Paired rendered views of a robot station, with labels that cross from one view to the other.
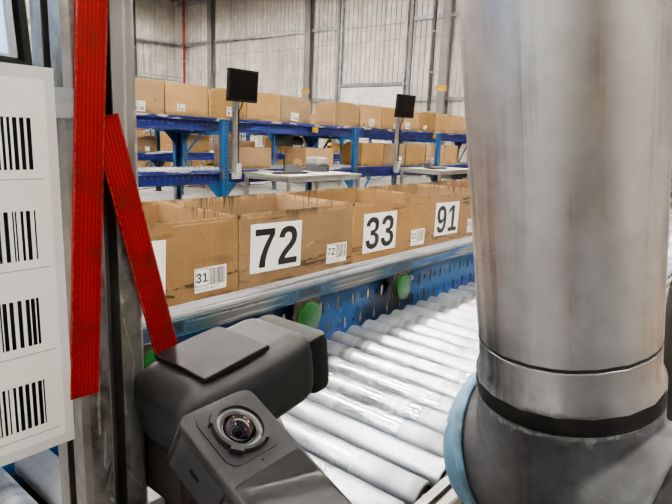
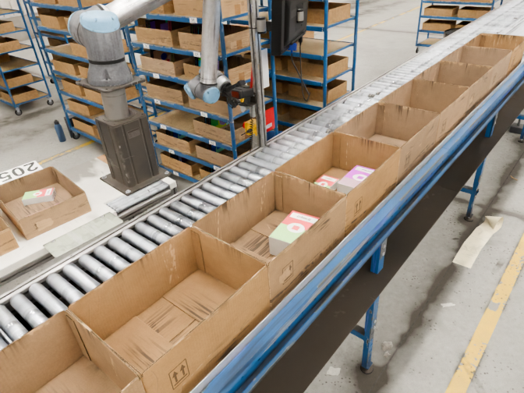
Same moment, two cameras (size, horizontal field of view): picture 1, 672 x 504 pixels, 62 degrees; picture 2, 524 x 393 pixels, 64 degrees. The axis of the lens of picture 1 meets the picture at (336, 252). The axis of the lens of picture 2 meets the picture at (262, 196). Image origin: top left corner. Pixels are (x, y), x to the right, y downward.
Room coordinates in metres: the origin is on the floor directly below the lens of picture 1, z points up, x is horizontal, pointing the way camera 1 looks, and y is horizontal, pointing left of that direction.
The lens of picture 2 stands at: (2.44, 0.22, 1.76)
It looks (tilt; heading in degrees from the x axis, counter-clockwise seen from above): 32 degrees down; 183
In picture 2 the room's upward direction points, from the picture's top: 4 degrees counter-clockwise
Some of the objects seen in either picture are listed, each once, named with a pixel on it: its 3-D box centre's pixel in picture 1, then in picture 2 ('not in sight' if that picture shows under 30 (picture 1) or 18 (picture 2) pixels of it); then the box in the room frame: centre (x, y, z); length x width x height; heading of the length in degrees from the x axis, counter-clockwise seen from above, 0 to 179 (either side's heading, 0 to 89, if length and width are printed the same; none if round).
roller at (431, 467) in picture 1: (323, 422); (232, 209); (0.90, 0.01, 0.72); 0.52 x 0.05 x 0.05; 51
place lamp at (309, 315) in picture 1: (310, 317); not in sight; (1.23, 0.05, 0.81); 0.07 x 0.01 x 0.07; 141
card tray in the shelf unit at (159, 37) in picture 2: not in sight; (170, 31); (-0.68, -0.49, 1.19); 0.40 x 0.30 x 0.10; 50
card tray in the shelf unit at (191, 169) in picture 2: not in sight; (189, 157); (-0.69, -0.51, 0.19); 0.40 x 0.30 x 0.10; 49
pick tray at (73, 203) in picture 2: not in sight; (40, 200); (0.87, -0.85, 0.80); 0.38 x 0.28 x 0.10; 45
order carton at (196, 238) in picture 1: (116, 256); (338, 178); (1.10, 0.44, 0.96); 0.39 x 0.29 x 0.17; 141
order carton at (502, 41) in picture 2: not in sight; (493, 54); (-0.42, 1.68, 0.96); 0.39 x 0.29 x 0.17; 141
